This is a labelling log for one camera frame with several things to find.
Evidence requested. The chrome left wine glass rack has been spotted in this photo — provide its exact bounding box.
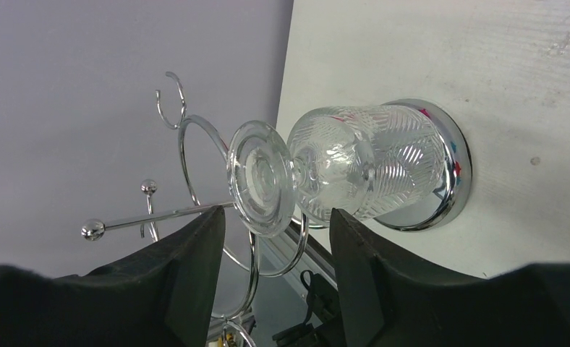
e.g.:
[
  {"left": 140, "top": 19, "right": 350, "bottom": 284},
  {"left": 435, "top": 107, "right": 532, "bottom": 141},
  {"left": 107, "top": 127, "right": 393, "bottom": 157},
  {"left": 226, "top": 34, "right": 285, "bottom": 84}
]
[{"left": 80, "top": 71, "right": 474, "bottom": 347}]

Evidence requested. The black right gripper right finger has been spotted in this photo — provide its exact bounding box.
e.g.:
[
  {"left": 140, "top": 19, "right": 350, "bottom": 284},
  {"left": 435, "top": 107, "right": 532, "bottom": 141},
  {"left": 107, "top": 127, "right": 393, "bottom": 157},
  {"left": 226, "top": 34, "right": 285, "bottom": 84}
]
[{"left": 330, "top": 210, "right": 570, "bottom": 346}]

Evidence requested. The clear glass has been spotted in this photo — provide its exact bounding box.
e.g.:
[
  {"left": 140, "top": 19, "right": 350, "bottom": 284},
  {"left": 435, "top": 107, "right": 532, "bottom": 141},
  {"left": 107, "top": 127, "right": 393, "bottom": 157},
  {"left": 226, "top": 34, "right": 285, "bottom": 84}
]
[{"left": 227, "top": 104, "right": 445, "bottom": 237}]

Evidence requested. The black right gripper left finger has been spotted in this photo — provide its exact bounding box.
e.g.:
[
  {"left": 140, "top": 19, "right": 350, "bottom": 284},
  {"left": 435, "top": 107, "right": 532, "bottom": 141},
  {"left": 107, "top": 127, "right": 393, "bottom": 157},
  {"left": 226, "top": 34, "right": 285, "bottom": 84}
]
[{"left": 0, "top": 207, "right": 226, "bottom": 346}]

